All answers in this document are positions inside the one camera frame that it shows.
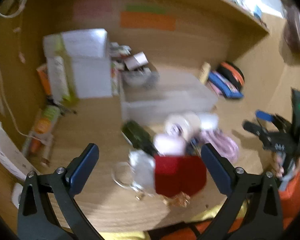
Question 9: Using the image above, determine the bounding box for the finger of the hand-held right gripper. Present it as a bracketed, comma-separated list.
[242, 120, 270, 141]
[255, 109, 291, 133]

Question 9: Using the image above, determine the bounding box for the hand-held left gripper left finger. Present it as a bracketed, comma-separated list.
[17, 143, 102, 240]

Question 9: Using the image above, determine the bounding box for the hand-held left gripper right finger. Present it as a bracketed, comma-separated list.
[197, 143, 283, 240]

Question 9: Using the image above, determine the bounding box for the pink cable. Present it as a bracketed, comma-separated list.
[199, 129, 240, 163]

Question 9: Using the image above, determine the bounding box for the red box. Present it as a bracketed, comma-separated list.
[153, 154, 207, 197]

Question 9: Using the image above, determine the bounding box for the clear glass cup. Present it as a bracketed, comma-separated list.
[111, 162, 153, 198]

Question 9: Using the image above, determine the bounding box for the white tape roll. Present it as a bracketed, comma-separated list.
[164, 112, 201, 141]

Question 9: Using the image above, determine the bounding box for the dark green bottle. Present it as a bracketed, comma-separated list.
[121, 120, 158, 156]

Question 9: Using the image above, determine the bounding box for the clear plastic storage bin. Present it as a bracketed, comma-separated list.
[120, 70, 218, 126]

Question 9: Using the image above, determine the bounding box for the person's right forearm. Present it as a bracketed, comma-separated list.
[277, 170, 300, 230]

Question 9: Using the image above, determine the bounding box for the person's right hand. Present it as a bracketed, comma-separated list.
[272, 152, 285, 180]

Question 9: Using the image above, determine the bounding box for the wooden desk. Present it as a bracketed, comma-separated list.
[0, 62, 290, 233]

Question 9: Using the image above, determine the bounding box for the blue pencil case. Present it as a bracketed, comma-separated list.
[207, 71, 244, 101]

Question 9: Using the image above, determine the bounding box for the orange black round case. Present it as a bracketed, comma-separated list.
[216, 61, 246, 91]

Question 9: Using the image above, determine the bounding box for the green orange white marker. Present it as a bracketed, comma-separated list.
[31, 104, 61, 137]

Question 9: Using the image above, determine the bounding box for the orange quilted jacket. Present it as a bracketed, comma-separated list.
[150, 215, 293, 240]

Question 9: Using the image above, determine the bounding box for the white power adapter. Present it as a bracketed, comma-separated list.
[11, 182, 26, 209]

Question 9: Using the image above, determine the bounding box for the beige eraser block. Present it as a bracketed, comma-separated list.
[199, 62, 212, 84]

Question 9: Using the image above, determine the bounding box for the white printed paper package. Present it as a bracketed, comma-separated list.
[0, 121, 38, 182]

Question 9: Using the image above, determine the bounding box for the dark brown round object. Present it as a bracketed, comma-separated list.
[282, 4, 300, 56]

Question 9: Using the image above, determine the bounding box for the orange book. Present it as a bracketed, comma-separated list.
[36, 63, 52, 96]

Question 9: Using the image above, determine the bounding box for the green white tall carton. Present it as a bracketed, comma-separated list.
[43, 34, 80, 103]

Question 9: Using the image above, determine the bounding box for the wooden shelf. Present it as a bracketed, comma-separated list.
[185, 0, 270, 33]

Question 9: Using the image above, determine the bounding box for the grey round container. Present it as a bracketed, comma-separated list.
[122, 67, 160, 90]

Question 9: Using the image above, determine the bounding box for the white cardboard box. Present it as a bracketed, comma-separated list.
[61, 28, 113, 99]

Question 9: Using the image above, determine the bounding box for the pile of printed packets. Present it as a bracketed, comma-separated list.
[110, 42, 131, 96]

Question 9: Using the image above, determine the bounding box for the small white box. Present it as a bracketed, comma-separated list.
[124, 52, 148, 71]

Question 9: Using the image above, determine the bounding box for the orange paper note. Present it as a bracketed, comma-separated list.
[120, 11, 177, 31]

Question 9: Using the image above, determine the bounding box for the green paper note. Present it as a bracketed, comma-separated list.
[125, 3, 168, 15]

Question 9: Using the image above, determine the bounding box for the pink paper note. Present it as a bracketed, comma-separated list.
[73, 0, 115, 22]

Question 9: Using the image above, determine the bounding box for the white hanging cord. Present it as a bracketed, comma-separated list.
[0, 0, 34, 137]

